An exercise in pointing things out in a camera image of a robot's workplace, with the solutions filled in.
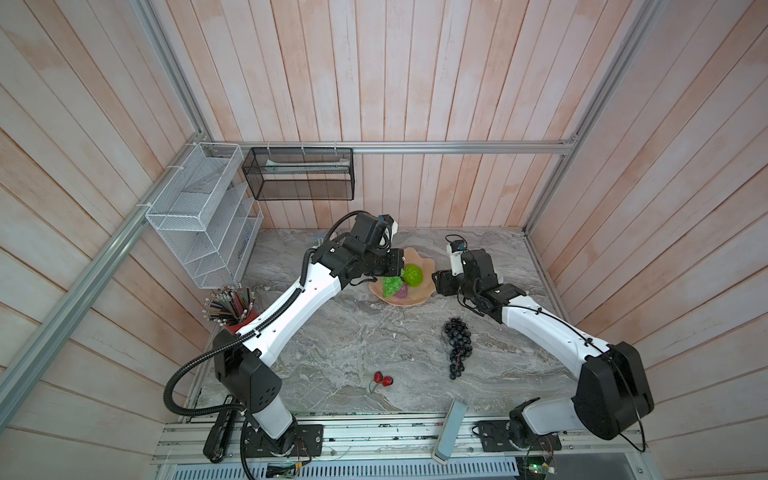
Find green fake grape bunch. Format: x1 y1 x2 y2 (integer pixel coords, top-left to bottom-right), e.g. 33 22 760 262
382 277 404 298

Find green bumpy fake fruit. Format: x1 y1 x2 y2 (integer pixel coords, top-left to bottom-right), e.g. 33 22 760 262
402 264 424 287

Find purple fake fig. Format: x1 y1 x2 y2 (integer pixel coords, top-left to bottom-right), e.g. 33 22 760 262
394 283 408 299

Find dark purple fake grape bunch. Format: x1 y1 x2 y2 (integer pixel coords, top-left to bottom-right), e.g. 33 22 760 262
442 317 473 380

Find red fake cherries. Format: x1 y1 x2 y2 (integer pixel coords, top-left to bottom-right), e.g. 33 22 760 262
368 371 394 393

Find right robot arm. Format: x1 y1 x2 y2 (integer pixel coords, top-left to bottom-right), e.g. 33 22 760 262
432 238 655 449

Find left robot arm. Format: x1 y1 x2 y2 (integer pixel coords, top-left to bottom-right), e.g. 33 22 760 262
214 211 405 441

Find pink scalloped fruit bowl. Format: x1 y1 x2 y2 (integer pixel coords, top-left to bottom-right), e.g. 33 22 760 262
369 247 436 307

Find bundle of pencils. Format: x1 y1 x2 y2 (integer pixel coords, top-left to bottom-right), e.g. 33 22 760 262
203 286 255 327

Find red pencil cup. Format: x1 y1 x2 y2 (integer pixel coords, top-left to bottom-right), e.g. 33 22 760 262
226 309 259 334

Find grey tilted light bar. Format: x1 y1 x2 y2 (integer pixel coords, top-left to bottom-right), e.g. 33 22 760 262
431 399 467 465

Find green circuit board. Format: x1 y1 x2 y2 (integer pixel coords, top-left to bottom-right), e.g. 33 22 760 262
265 462 303 479

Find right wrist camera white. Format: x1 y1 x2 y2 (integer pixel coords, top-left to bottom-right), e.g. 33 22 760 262
446 238 467 276

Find black wire mesh basket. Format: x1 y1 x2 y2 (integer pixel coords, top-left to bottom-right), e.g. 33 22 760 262
242 146 356 201

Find aluminium frame rail horizontal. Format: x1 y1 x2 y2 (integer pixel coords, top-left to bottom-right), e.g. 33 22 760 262
227 140 576 155

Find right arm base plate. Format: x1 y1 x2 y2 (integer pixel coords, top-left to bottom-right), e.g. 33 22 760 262
472 420 562 453

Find white wire mesh shelf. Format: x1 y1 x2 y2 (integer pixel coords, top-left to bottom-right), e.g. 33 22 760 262
146 143 264 290

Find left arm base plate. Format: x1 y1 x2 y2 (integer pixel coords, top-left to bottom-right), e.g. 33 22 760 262
240 424 324 460

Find black corrugated cable hose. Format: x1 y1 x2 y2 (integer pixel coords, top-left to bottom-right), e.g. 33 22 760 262
163 211 367 480

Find black handle device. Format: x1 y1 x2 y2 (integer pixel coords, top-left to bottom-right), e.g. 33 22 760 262
203 410 238 463

